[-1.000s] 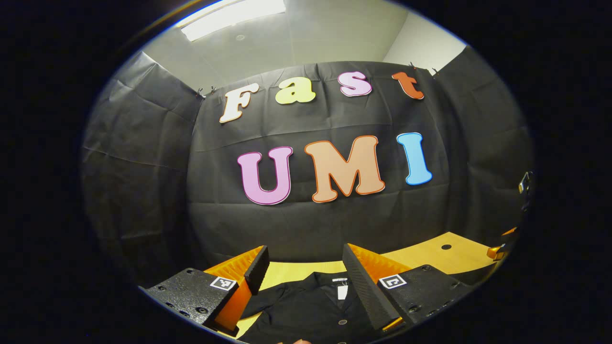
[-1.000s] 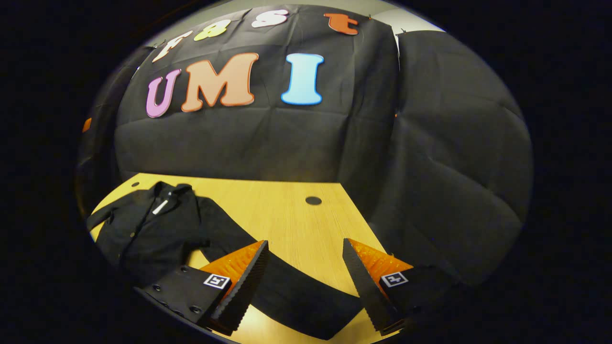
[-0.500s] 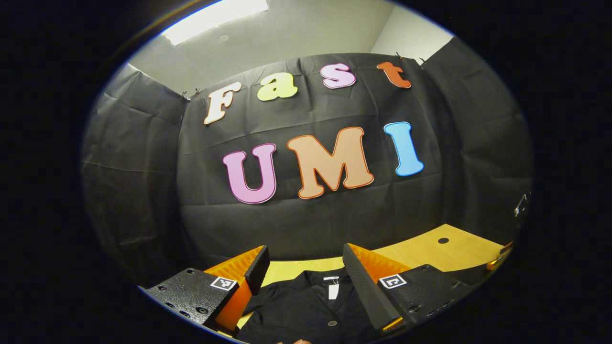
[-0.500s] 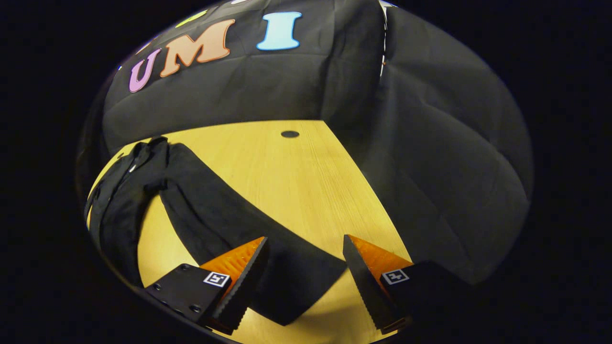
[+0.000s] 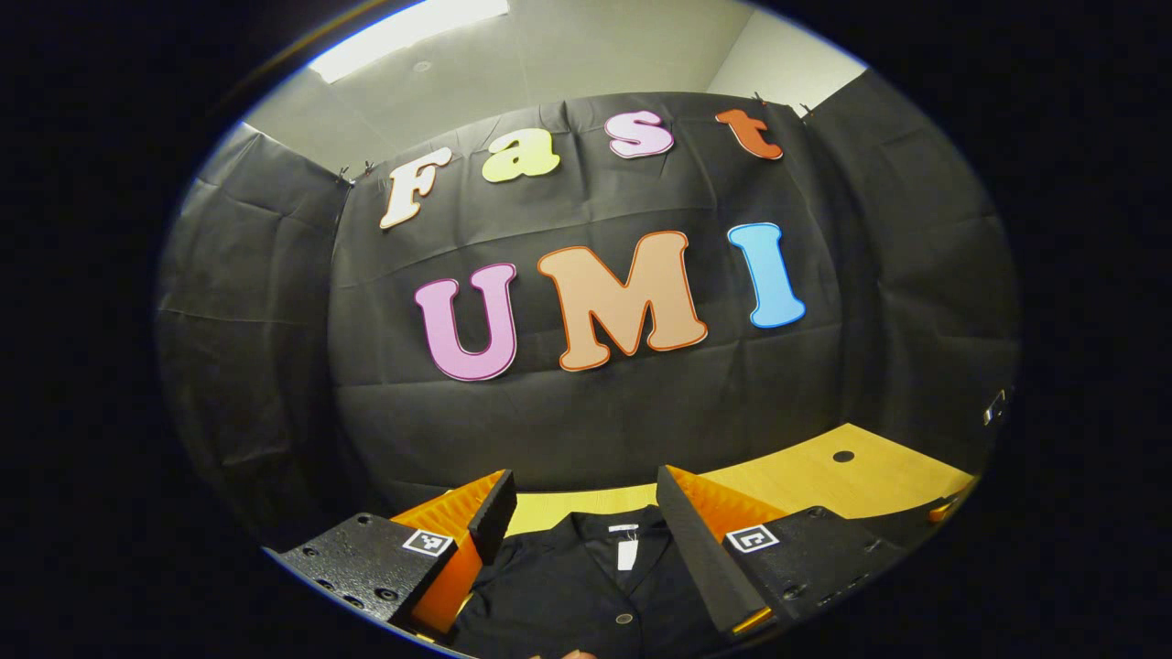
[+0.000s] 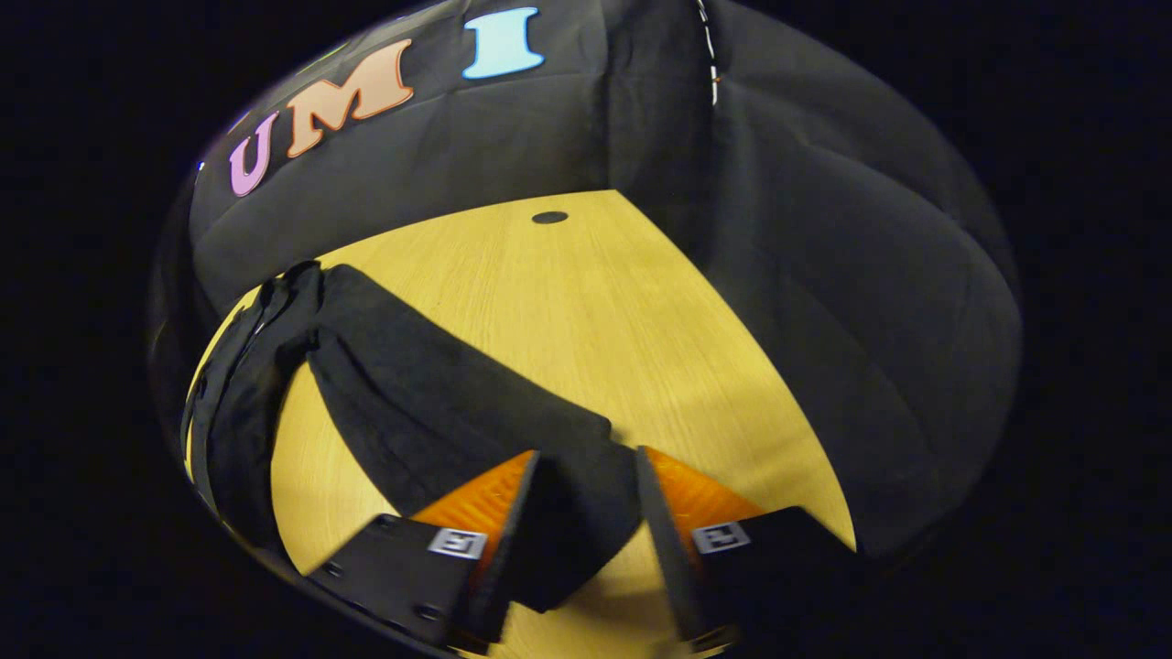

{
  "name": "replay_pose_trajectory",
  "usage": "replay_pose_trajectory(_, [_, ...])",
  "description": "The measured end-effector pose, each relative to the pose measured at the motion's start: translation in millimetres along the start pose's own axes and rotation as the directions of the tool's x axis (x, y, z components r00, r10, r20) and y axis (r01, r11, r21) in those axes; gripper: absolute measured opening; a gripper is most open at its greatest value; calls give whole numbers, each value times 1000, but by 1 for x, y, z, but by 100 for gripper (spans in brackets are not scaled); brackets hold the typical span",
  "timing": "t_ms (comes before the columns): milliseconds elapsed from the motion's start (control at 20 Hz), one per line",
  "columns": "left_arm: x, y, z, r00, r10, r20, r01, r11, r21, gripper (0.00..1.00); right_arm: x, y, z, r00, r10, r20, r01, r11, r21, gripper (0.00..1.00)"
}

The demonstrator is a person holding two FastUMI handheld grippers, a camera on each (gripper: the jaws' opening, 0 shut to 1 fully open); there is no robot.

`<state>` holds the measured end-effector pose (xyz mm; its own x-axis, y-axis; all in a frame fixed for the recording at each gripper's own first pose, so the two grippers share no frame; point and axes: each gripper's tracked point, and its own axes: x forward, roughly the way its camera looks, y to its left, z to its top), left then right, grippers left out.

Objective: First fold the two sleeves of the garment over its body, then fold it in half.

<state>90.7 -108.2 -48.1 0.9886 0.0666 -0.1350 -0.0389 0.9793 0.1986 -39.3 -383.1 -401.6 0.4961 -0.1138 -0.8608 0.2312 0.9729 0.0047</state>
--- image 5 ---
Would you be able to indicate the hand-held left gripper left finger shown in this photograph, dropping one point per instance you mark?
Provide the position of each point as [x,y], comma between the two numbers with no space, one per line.
[493,517]

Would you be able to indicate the black backdrop cloth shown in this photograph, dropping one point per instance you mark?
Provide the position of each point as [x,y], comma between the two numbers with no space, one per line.
[586,421]

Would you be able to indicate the black button shirt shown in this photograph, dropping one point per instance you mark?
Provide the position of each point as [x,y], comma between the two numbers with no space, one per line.
[568,595]

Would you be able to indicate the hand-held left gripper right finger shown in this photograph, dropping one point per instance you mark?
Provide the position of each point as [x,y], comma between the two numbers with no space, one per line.
[700,549]

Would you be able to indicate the ceiling light panel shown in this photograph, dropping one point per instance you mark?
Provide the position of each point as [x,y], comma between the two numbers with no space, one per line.
[403,32]

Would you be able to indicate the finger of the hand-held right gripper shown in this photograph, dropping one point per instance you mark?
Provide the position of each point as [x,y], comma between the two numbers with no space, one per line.
[948,509]

